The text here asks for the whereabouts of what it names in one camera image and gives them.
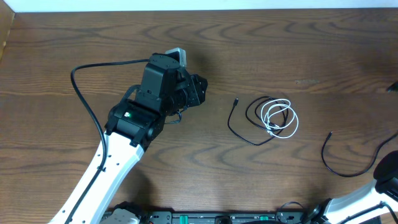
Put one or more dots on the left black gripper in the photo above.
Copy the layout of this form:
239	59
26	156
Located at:
199	88

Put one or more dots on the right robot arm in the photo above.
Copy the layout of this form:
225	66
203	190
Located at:
370	201

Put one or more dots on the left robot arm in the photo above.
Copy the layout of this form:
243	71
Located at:
124	139

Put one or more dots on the cardboard side panel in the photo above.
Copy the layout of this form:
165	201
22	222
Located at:
6	20

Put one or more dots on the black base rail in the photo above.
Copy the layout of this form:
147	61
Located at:
212	218

